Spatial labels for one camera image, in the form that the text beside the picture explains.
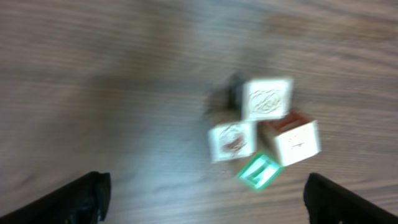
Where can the blue block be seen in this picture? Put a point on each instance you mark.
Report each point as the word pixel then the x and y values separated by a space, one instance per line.
pixel 266 98

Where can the green top block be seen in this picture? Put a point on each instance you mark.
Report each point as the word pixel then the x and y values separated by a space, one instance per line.
pixel 259 172

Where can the white block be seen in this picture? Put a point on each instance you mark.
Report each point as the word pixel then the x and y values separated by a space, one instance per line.
pixel 291 139

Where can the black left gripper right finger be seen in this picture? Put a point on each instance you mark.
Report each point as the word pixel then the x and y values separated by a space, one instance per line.
pixel 329 203

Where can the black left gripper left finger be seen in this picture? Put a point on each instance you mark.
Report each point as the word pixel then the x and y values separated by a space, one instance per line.
pixel 85 200

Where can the acorn wooden block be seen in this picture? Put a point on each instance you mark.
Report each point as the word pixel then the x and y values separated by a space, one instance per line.
pixel 232 140

